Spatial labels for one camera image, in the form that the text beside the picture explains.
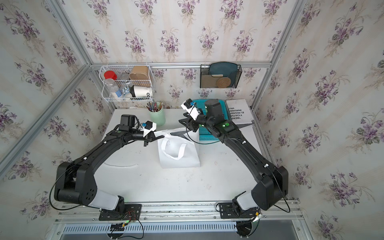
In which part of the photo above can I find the white insulated delivery bag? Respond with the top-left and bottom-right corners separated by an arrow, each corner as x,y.
155,128 -> 201,169

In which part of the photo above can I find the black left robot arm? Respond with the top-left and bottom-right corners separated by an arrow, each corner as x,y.
51,115 -> 161,214

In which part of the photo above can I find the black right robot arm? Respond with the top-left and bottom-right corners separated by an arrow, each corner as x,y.
179,99 -> 289,216

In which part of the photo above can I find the teal plastic basket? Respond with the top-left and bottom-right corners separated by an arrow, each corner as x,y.
193,99 -> 228,141

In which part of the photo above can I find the green pencil cup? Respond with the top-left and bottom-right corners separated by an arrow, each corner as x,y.
147,100 -> 166,126

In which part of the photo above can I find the white book black text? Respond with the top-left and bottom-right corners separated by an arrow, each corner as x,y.
226,99 -> 254,128

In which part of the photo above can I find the round cork coaster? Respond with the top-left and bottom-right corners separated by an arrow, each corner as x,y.
216,77 -> 232,88

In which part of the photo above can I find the white cylindrical canister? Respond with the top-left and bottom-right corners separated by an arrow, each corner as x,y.
130,85 -> 153,98

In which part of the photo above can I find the clear plastic bottle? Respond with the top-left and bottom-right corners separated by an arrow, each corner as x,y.
105,79 -> 123,98

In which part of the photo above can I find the brown lidded container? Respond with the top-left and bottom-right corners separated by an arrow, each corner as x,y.
129,66 -> 150,80

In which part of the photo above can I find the red lid jar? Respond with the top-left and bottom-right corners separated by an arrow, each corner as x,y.
104,71 -> 118,81

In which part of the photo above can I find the small circuit board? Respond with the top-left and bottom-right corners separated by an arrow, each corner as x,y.
110,223 -> 125,232

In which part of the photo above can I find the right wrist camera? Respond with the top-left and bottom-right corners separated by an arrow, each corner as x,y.
181,99 -> 202,121

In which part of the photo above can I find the black mesh wall organizer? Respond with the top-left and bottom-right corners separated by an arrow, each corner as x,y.
200,62 -> 243,89

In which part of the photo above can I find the white wire wall basket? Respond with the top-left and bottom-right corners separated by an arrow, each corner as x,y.
99,65 -> 155,102

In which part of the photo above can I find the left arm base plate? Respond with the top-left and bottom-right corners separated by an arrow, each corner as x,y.
99,204 -> 143,221

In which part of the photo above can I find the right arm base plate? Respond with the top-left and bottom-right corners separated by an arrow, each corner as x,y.
215,202 -> 261,219

